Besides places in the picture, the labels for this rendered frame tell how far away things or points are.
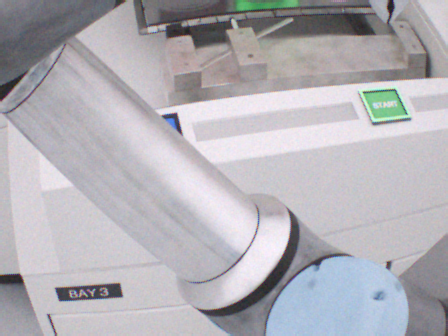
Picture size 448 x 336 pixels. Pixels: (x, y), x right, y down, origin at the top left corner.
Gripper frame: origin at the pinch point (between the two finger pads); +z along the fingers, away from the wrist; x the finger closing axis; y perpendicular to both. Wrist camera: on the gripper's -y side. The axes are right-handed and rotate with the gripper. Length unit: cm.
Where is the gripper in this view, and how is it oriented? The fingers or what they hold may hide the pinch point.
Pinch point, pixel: (389, 16)
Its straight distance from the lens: 106.5
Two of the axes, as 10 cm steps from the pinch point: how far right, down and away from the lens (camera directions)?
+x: -9.8, 1.5, -1.3
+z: 0.2, 7.1, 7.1
